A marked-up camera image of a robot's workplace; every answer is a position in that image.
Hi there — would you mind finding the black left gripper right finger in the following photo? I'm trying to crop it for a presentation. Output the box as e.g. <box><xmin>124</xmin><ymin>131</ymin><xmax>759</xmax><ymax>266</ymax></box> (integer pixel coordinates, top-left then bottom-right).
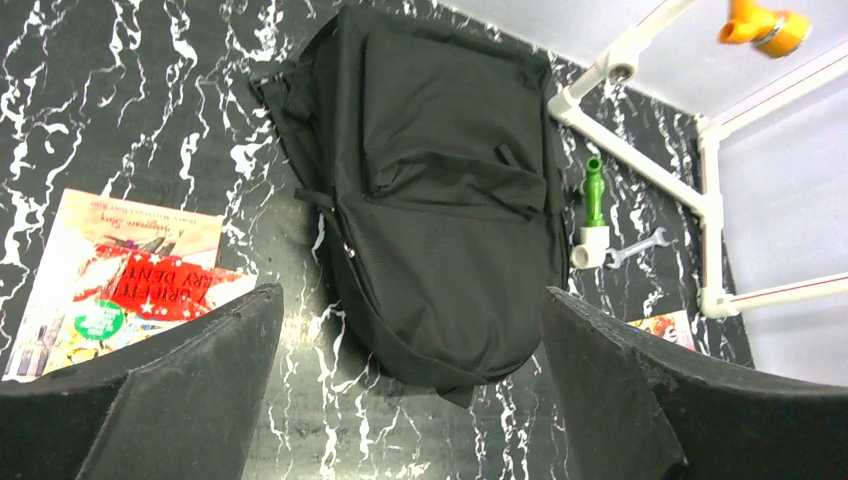
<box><xmin>541</xmin><ymin>287</ymin><xmax>847</xmax><ymax>479</ymax></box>

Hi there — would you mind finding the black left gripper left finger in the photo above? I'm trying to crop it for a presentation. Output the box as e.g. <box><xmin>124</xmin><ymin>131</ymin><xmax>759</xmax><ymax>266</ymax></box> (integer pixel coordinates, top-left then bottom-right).
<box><xmin>1</xmin><ymin>283</ymin><xmax>284</xmax><ymax>479</ymax></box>

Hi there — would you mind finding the red Treehouse paperback book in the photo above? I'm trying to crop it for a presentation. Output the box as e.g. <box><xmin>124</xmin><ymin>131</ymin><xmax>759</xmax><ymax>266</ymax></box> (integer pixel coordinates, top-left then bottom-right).
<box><xmin>44</xmin><ymin>244</ymin><xmax>257</xmax><ymax>373</ymax></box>

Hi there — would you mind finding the black backpack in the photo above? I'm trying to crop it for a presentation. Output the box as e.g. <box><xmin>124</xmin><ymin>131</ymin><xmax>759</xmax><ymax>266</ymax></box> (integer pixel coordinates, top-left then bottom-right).
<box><xmin>250</xmin><ymin>5</ymin><xmax>570</xmax><ymax>407</ymax></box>

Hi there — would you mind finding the pink picture book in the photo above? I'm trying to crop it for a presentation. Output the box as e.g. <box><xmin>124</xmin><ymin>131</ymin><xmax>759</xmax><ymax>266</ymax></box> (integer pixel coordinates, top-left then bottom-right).
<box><xmin>629</xmin><ymin>310</ymin><xmax>696</xmax><ymax>350</ymax></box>

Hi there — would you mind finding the green and white pipe fitting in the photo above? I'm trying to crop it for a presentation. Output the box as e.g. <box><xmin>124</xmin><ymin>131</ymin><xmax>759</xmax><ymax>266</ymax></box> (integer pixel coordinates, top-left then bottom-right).
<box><xmin>571</xmin><ymin>156</ymin><xmax>610</xmax><ymax>270</ymax></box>

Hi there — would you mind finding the silver open-end wrench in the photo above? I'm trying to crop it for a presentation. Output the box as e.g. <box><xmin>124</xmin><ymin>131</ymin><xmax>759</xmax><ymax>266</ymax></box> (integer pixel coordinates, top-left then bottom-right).
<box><xmin>604</xmin><ymin>227</ymin><xmax>670</xmax><ymax>269</ymax></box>

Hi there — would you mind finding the thin pink illustrated book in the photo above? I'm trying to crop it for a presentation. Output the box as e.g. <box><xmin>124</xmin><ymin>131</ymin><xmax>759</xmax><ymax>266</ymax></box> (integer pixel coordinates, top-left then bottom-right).
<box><xmin>2</xmin><ymin>189</ymin><xmax>223</xmax><ymax>382</ymax></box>

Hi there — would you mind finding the orange tap valve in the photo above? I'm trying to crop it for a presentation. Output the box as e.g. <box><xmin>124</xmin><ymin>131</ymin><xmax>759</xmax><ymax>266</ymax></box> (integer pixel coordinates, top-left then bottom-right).
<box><xmin>718</xmin><ymin>0</ymin><xmax>812</xmax><ymax>58</ymax></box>

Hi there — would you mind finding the white PVC pipe frame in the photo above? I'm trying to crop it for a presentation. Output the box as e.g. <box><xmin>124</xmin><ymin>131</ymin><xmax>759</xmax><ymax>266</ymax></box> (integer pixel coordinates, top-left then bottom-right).
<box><xmin>547</xmin><ymin>1</ymin><xmax>847</xmax><ymax>318</ymax></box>

